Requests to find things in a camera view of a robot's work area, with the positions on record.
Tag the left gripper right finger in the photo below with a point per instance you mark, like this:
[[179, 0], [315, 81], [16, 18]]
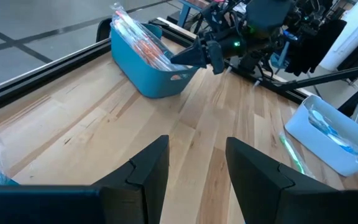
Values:
[[259, 193]]

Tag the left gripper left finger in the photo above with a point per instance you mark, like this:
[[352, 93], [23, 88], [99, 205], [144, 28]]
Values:
[[120, 199]]

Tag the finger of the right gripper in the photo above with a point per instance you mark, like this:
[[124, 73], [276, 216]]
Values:
[[194, 49], [194, 61]]

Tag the orange toothbrush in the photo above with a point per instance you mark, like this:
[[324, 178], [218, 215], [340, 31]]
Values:
[[162, 60], [129, 21], [148, 46]]

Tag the blue toothbrush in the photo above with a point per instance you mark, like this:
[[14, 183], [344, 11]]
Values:
[[322, 124], [343, 144]]

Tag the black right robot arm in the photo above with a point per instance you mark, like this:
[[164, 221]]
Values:
[[266, 12]]

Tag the dark grey plastic bin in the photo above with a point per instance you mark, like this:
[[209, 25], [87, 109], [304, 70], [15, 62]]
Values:
[[141, 77]]

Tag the black table clamp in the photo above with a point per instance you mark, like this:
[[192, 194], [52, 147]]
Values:
[[102, 29]]

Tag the teal plastic bin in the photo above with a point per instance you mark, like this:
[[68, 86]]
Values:
[[6, 182]]

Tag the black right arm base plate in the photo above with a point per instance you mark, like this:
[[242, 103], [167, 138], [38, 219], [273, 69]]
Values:
[[250, 73]]

